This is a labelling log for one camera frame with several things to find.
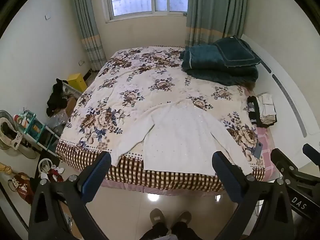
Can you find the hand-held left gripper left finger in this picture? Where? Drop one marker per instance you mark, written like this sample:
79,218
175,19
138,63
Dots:
96,177

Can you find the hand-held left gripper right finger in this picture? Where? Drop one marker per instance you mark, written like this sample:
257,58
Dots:
226,177

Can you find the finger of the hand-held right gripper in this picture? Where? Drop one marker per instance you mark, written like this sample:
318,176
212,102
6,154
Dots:
312,151
283,163

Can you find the white knit sweater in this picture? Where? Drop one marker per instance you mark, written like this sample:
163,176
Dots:
180,135

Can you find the stack of folded pale clothes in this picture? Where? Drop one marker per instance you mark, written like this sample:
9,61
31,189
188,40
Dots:
267,107

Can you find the black striped folded clothes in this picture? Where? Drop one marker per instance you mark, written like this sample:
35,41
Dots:
253,110

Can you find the blue phone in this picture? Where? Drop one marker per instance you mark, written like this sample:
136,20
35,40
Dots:
258,150

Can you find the pink checked bed sheet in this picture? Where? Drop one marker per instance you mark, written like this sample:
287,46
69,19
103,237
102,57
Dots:
265,140

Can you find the white round basket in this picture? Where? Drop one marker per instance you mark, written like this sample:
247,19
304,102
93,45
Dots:
46,166

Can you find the person's grey slipper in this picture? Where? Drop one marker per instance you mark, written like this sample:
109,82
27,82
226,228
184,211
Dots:
157,216
184,217

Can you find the clear plastic bag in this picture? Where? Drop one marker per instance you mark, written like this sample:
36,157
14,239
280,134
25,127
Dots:
57,121

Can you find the white headboard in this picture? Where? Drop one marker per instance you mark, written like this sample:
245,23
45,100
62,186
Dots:
282,85

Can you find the red printed bag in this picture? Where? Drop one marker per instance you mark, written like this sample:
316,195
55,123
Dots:
22,187

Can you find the cardboard box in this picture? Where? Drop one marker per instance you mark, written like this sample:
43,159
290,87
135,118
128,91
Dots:
70,106

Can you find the teal storage rack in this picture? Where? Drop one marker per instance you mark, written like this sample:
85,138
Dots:
35,130

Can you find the person's dark trouser legs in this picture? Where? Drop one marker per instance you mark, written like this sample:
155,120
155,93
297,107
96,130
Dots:
160,232

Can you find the black garment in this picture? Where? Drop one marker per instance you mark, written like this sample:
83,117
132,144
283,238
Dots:
56,100

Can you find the yellow box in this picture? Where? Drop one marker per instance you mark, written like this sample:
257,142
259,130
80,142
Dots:
76,82

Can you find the white floor fan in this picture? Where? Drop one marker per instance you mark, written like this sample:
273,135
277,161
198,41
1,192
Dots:
8,132

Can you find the floral bedspread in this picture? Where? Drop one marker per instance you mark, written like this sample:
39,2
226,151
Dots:
140,80

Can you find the teal folded blanket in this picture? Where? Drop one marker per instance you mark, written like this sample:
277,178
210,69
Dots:
207,65

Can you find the teal pillow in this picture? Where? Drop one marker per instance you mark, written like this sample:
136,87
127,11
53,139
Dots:
237,51

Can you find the grey-green striped curtain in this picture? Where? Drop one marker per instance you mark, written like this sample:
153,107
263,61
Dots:
212,10
90,30

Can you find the white wall socket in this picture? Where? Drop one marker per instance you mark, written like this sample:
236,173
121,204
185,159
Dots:
80,63

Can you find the white wall switch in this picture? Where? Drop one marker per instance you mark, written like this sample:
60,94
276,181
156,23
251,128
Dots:
48,16

